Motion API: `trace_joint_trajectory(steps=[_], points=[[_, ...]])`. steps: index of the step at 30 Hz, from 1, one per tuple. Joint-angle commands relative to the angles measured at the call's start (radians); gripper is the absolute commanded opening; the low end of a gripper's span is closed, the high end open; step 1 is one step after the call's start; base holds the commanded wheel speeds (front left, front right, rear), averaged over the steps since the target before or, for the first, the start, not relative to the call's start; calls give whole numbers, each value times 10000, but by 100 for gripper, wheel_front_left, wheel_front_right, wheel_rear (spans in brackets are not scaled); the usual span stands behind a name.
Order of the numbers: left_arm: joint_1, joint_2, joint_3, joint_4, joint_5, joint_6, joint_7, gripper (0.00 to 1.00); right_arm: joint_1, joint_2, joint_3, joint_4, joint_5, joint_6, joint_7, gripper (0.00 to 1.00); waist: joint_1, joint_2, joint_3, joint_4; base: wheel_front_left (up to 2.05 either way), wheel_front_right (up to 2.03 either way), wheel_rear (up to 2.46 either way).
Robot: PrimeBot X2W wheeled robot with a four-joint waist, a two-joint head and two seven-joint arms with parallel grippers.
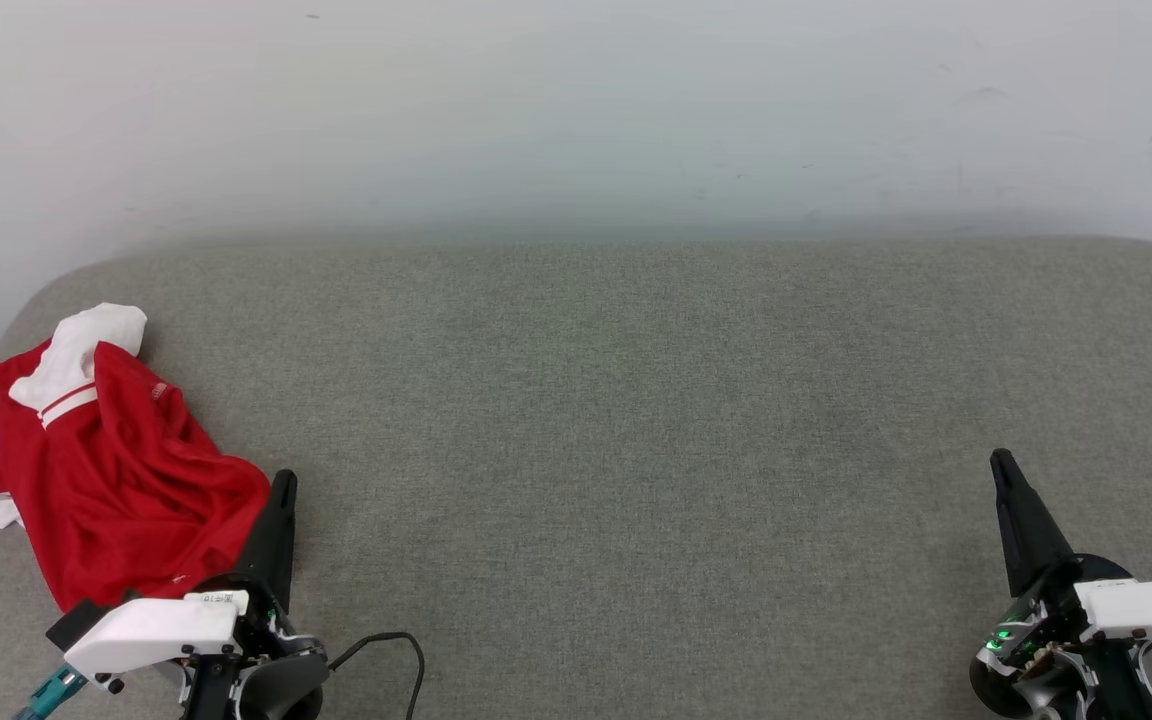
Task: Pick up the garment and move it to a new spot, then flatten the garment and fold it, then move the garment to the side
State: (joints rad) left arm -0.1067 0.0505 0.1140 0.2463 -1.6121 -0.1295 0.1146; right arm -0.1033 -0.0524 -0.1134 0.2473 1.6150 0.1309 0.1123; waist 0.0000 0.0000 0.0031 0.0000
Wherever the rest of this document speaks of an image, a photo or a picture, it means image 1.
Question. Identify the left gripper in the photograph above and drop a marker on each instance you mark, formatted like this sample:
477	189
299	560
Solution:
261	640

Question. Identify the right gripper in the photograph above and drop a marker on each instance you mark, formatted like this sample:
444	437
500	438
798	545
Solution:
1046	660

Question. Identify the red shirt with white trim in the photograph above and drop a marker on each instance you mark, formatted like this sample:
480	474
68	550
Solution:
116	480

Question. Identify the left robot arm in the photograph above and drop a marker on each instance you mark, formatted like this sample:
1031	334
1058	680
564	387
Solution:
281	690

